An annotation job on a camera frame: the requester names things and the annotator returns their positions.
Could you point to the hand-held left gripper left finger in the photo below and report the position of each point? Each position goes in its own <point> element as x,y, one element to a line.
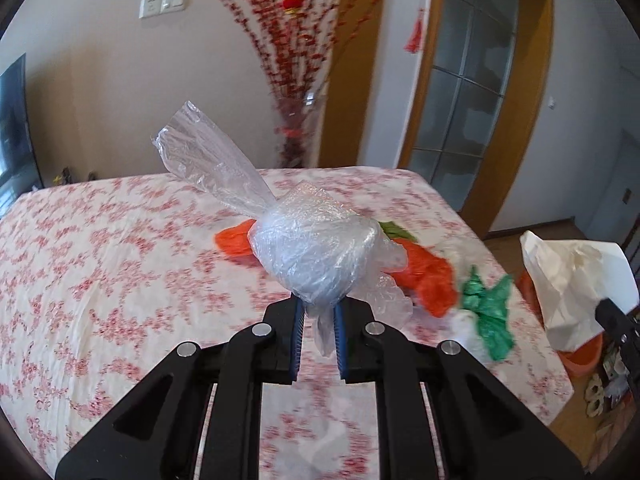
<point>298,345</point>

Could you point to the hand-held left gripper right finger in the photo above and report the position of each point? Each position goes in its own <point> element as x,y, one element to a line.
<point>341,345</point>

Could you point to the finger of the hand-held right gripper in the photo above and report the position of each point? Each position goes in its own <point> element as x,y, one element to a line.
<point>617,325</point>

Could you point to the orange plastic basket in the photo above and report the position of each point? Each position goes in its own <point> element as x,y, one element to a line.
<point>582,360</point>

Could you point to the clear plastic bag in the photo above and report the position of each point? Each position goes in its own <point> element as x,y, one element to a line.
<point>310,245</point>

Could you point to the orange plastic bag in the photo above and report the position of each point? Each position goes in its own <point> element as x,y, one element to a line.
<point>430,280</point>
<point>235,240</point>

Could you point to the small white plastic bag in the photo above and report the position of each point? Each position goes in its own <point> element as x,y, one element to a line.
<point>465,332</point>

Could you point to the light green plastic bag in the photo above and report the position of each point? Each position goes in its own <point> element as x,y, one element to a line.
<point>395,231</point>

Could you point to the dark green plastic bag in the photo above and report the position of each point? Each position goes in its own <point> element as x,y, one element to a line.
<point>487,320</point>

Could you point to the pale slipper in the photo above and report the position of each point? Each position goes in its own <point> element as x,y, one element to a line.
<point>594,395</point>

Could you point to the white room door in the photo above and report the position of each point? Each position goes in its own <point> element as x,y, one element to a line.
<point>617,180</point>

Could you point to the glass floor vase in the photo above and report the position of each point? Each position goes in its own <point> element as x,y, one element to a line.
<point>297,130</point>

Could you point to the frosted glass sliding door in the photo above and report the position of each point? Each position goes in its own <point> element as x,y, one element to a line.
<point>465,90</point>

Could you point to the red berry branches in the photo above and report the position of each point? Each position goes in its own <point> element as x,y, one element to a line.
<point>295,55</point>

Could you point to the red tassel hanging ornament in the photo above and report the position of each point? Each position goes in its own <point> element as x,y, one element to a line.
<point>415,35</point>

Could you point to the red lantern ornament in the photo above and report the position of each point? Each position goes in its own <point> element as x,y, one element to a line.
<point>292,2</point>

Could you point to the black television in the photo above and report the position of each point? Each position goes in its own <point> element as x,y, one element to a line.
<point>15,130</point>

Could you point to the wooden door frame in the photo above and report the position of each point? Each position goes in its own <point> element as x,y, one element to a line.
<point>530,110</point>

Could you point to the wooden wall trim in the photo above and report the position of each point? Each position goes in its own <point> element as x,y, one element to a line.
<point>355,60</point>

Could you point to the white wall switch plate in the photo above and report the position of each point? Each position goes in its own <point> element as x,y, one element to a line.
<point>174,0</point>
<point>150,7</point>

